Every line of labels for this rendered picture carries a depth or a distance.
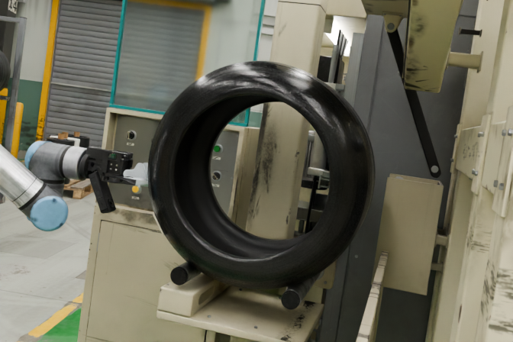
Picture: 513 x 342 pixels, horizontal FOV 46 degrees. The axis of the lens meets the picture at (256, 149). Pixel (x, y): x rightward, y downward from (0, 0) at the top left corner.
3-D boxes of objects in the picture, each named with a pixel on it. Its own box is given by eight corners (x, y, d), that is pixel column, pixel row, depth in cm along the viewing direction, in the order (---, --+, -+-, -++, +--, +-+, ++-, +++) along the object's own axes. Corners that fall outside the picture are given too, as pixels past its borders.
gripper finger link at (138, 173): (155, 166, 157) (123, 160, 160) (152, 188, 158) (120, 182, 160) (160, 166, 160) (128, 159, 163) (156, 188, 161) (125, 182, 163)
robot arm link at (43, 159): (40, 172, 175) (44, 138, 174) (79, 180, 172) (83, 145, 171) (19, 175, 166) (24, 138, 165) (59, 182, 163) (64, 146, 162)
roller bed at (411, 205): (375, 269, 185) (390, 172, 184) (424, 279, 182) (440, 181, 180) (371, 284, 166) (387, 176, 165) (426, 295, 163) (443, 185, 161)
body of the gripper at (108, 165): (123, 153, 159) (82, 146, 162) (118, 186, 159) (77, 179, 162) (136, 153, 166) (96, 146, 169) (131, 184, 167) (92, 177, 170)
